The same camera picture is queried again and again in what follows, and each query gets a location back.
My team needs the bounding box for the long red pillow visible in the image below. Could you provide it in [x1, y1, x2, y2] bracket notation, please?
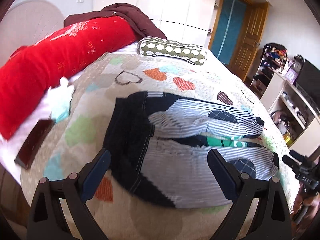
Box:
[0, 15, 140, 140]

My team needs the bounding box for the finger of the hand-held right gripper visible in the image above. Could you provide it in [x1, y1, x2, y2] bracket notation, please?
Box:
[289, 149, 308, 162]
[282, 154, 299, 168]

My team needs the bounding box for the beige headboard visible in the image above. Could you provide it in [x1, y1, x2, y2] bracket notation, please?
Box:
[0, 0, 66, 67]

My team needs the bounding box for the heart patterned quilt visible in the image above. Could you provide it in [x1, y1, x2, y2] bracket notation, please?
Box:
[20, 52, 300, 240]

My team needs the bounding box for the blue fabric closet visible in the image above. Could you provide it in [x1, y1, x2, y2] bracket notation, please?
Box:
[211, 0, 247, 65]

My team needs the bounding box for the black television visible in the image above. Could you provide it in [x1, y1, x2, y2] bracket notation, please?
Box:
[296, 59, 320, 103]

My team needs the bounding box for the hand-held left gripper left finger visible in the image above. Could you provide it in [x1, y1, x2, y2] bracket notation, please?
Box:
[26, 149, 111, 240]

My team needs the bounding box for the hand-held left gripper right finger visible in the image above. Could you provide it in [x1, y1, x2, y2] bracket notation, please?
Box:
[207, 149, 293, 240]

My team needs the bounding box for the white shelf unit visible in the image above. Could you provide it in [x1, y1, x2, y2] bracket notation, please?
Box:
[260, 71, 320, 157]

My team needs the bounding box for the green patterned bolster pillow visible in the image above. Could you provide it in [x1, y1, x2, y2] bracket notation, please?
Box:
[136, 37, 208, 67]

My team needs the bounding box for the cluttered shoe rack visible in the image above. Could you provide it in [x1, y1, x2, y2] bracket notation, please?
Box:
[250, 42, 293, 98]

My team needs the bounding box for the dark red phone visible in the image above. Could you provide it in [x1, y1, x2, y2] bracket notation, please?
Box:
[14, 119, 55, 170]

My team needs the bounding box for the white wardrobe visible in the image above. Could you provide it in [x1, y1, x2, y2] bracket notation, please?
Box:
[92, 0, 221, 48]

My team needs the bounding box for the person's right hand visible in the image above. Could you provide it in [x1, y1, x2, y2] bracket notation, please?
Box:
[292, 191, 318, 224]

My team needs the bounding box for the wooden door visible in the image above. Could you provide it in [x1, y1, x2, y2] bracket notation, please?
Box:
[229, 2, 270, 81]

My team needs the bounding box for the white and teal cloth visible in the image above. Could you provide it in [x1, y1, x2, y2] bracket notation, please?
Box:
[37, 76, 76, 125]

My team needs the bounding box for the purple picture frame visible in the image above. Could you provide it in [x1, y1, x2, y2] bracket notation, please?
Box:
[285, 66, 300, 85]

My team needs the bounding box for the striped navy sweater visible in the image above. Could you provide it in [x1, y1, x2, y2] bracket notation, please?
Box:
[102, 91, 280, 209]

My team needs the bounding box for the maroon garment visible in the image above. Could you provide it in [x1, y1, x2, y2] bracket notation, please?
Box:
[64, 3, 167, 40]

